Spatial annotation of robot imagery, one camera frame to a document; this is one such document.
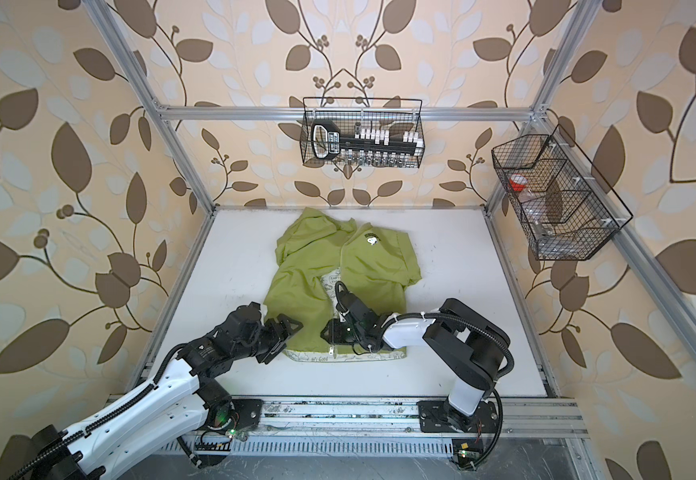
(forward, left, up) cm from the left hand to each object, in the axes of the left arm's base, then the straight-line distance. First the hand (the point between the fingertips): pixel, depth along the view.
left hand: (300, 332), depth 78 cm
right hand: (+2, -5, -8) cm, 10 cm away
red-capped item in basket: (+35, -58, +24) cm, 72 cm away
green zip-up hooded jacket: (+30, 0, -5) cm, 30 cm away
